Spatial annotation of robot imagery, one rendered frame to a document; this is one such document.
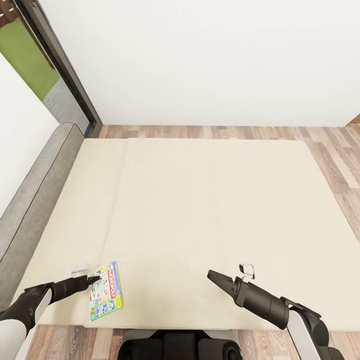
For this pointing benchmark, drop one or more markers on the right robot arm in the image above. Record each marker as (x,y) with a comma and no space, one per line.
(308,332)

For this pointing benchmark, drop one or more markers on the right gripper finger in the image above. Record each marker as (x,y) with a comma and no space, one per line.
(220,275)
(228,286)

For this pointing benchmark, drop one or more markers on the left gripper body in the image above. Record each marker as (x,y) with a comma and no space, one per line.
(74,285)

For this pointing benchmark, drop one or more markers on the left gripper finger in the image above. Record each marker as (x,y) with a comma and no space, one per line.
(91,280)

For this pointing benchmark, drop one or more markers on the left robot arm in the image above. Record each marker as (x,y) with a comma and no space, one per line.
(24,314)

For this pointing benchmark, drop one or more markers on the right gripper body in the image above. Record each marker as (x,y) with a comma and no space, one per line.
(253,298)

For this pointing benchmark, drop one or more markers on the board game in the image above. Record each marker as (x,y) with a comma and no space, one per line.
(105,294)

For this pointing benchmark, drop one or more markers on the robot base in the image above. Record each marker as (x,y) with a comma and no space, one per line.
(179,344)

